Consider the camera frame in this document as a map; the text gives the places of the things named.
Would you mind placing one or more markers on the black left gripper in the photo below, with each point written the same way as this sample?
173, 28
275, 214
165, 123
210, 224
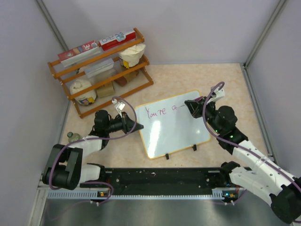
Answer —
127, 123

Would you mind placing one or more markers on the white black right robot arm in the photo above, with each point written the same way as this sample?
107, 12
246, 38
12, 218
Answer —
278, 188

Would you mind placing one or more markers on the white marker pen magenta cap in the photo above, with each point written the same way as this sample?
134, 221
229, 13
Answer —
189, 102

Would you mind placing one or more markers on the upper white paper-lid jar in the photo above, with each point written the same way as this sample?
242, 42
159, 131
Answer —
130, 57

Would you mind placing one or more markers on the red white wrap box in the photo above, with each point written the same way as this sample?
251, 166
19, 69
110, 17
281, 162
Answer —
117, 39

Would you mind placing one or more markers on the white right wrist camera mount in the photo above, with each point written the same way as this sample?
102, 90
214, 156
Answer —
216, 95

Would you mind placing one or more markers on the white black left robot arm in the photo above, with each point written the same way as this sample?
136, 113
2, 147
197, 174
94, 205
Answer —
64, 168

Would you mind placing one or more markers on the small glass bottle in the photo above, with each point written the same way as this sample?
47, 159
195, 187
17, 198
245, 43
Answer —
72, 137

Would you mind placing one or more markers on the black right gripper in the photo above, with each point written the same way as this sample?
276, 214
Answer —
196, 108

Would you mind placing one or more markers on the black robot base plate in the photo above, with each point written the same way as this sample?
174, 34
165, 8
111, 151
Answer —
164, 181

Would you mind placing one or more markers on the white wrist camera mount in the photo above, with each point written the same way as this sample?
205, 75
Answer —
216, 95
119, 105

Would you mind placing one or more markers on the yellow framed whiteboard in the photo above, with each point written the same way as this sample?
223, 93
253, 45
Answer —
169, 126

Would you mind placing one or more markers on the tan sponge stack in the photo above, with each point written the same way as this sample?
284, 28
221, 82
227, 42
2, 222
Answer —
105, 90

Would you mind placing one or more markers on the clear plastic box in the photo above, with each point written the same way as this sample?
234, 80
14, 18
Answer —
99, 68

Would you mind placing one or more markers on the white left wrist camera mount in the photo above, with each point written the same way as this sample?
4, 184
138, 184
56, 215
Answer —
119, 105

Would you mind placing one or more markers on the orange wooden shelf rack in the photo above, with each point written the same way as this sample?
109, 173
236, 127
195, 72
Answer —
81, 90

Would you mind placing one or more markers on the reddish brown sponge stack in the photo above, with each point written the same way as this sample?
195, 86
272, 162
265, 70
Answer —
124, 80

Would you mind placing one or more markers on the red foil wrap box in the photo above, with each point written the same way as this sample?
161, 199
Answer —
79, 53

